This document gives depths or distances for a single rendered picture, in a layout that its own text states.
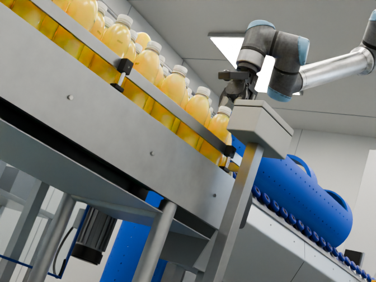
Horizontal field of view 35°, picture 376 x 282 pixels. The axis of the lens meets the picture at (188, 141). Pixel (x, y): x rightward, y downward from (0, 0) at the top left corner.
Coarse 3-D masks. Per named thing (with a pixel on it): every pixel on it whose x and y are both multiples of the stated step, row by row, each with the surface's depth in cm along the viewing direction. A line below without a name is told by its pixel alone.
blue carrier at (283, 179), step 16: (240, 144) 213; (272, 160) 213; (288, 160) 222; (256, 176) 211; (272, 176) 216; (288, 176) 223; (304, 176) 233; (272, 192) 222; (288, 192) 226; (304, 192) 233; (320, 192) 244; (288, 208) 233; (304, 208) 238; (320, 208) 245; (336, 208) 256; (304, 224) 246; (320, 224) 250; (336, 224) 258; (336, 240) 265
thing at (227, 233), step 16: (256, 144) 175; (256, 160) 175; (240, 176) 173; (240, 192) 171; (240, 208) 170; (224, 224) 169; (224, 240) 167; (224, 256) 166; (208, 272) 165; (224, 272) 167
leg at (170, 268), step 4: (168, 264) 208; (172, 264) 207; (168, 268) 208; (172, 268) 207; (176, 268) 206; (180, 268) 208; (164, 272) 208; (168, 272) 207; (172, 272) 206; (176, 272) 206; (180, 272) 208; (164, 276) 207; (168, 276) 206; (172, 276) 205; (176, 276) 206; (180, 276) 208; (164, 280) 206; (168, 280) 205; (172, 280) 205; (176, 280) 207; (180, 280) 208
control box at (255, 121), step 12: (240, 108) 174; (252, 108) 171; (264, 108) 170; (240, 120) 172; (252, 120) 169; (264, 120) 171; (276, 120) 176; (240, 132) 172; (252, 132) 168; (264, 132) 171; (276, 132) 176; (288, 132) 182; (264, 144) 175; (276, 144) 177; (288, 144) 182; (264, 156) 185; (276, 156) 181
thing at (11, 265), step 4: (4, 260) 189; (0, 264) 190; (4, 264) 188; (8, 264) 188; (12, 264) 190; (16, 264) 191; (0, 268) 189; (4, 268) 188; (8, 268) 189; (12, 268) 190; (0, 272) 188; (4, 272) 188; (8, 272) 189; (12, 272) 190; (0, 276) 187; (4, 276) 188; (8, 276) 189; (0, 280) 187; (4, 280) 188; (8, 280) 189
